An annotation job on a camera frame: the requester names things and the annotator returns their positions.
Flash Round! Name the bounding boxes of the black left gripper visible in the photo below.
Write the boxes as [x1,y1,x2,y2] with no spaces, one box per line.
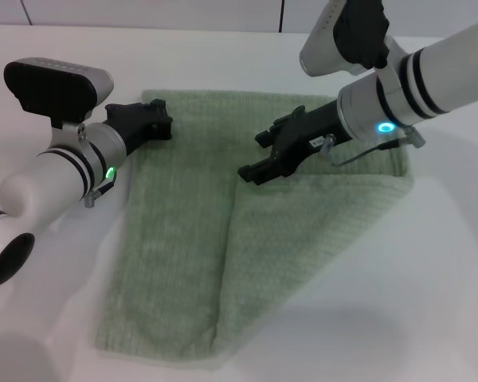
[104,98,174,156]

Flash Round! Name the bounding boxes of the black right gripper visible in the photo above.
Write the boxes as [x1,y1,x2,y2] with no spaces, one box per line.
[237,99,354,186]

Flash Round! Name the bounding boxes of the green terry towel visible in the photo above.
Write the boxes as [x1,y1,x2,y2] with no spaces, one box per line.
[92,88,416,355]

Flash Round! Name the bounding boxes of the left arm cable plug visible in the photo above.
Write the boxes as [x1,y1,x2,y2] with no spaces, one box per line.
[82,174,117,209]

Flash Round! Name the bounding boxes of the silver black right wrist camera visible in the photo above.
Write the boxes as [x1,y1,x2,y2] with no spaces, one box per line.
[300,0,392,77]

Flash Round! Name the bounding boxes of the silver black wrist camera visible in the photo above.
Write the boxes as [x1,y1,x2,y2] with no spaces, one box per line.
[300,0,392,77]
[2,57,115,131]

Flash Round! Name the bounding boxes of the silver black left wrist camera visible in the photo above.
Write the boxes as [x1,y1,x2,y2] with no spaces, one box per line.
[2,57,115,131]

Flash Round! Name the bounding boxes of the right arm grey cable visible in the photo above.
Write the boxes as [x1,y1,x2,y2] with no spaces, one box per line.
[318,126,426,168]

